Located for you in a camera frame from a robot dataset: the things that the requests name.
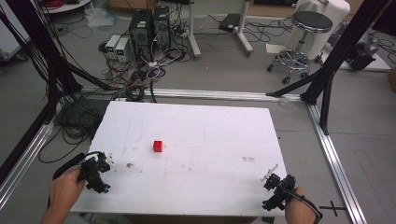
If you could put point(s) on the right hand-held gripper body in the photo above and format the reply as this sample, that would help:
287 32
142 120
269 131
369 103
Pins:
280 193

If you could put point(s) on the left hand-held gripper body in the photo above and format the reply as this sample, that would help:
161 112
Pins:
93 175

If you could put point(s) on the person's right hand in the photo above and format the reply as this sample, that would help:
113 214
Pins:
299 205

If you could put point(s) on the person's left hand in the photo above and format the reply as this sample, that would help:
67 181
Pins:
63 191

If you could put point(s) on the small red cube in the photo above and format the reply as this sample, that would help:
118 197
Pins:
158 146

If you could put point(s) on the short black strut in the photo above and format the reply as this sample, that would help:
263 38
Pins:
326 102

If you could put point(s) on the black diagonal brace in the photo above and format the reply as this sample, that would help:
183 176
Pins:
295 84

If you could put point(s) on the white power supply unit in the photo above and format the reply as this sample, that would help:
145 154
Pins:
122 49
112 45

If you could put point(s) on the large black computer tower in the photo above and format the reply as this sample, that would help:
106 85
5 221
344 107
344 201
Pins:
141 32

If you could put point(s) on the clear plastic bag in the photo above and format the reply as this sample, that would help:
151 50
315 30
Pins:
99 17

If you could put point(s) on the slim black computer tower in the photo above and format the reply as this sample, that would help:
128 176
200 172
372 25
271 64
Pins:
162 26

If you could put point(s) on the white desk leg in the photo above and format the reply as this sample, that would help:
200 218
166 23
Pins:
244 34
193 37

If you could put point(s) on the black device on board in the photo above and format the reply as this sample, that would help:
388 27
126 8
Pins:
362 56

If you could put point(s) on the brown cardboard box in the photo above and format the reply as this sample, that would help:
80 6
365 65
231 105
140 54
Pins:
393 79

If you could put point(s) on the flat black box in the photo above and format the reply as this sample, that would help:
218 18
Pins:
229 22

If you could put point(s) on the white floor board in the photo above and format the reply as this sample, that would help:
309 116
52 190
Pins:
381 63

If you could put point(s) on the round white table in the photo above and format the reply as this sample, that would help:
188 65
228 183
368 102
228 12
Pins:
67 6

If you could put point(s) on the black round stool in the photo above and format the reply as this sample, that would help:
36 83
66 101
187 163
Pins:
311 21

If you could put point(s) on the white cabinet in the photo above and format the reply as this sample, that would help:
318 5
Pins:
11 34

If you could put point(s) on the long aluminium floor rail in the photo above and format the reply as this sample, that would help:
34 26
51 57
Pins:
218 94

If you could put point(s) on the black frame post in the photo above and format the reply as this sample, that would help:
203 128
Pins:
345 46
40 46

